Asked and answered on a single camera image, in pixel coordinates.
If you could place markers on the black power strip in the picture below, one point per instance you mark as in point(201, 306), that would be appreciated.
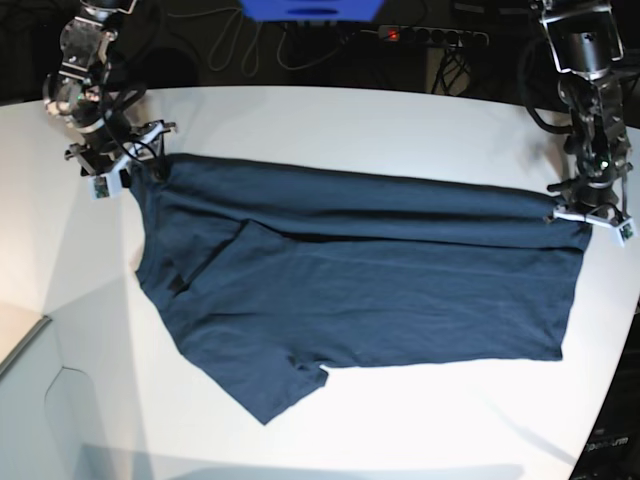
point(433, 37)

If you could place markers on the blue box overhead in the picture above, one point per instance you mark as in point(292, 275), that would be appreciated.
point(311, 10)

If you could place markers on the dark blue t-shirt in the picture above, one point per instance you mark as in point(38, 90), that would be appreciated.
point(267, 276)

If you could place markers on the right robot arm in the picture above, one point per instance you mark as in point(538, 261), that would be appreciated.
point(80, 94)

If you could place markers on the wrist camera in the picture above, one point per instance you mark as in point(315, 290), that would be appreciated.
point(625, 231)
point(105, 186)

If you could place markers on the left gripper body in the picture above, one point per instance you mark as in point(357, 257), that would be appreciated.
point(599, 202)

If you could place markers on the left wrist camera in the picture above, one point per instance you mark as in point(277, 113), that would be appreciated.
point(625, 231)

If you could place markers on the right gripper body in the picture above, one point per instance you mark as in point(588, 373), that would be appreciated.
point(107, 149)

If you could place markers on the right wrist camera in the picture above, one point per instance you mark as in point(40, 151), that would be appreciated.
point(105, 186)

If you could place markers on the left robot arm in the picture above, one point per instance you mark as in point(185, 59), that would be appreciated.
point(584, 44)

